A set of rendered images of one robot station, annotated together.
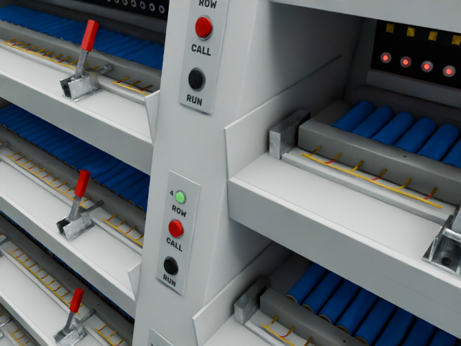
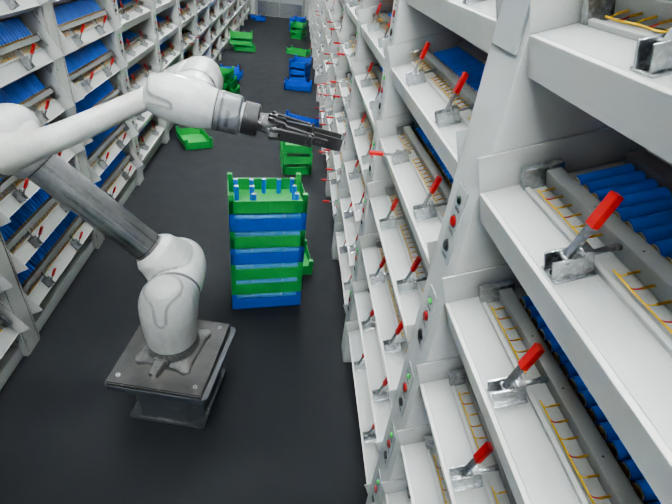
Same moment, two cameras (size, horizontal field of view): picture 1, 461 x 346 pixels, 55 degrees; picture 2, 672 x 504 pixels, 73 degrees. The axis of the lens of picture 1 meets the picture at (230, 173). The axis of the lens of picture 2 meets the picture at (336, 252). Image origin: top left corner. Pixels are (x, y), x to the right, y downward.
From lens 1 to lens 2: 43 cm
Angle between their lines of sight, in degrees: 43
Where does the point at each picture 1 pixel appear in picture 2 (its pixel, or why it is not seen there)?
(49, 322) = (387, 332)
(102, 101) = (430, 225)
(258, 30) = (472, 234)
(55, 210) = (404, 271)
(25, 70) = (410, 186)
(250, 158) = (464, 297)
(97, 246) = (410, 303)
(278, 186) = (464, 319)
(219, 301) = (437, 364)
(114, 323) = not seen: hidden behind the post
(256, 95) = (471, 265)
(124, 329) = not seen: hidden behind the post
